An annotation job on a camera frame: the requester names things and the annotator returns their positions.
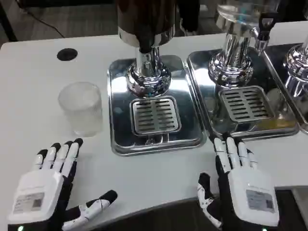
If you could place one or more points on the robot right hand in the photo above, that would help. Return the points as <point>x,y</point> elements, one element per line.
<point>250,192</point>

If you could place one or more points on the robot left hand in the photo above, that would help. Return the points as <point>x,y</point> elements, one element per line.
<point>41,190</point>

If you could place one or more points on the clear ribbed glass cup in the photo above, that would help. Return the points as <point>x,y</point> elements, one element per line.
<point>80,110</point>

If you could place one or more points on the slotted steel drip grid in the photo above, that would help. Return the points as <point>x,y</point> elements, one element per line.
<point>245,103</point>
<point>155,114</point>

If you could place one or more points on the steel drip tray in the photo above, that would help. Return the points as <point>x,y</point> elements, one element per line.
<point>280,72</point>
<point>204,79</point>
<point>120,115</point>

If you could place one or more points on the chrome fluted dispenser base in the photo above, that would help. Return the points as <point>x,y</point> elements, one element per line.
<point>297,69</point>

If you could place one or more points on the clear drink dispenser chrome base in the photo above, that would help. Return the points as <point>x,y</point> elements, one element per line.
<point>234,43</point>

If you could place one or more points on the person's leg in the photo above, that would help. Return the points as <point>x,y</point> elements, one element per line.
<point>190,14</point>

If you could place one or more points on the dark drink dispenser chrome base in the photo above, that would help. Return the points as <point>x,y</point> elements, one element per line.
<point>146,29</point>

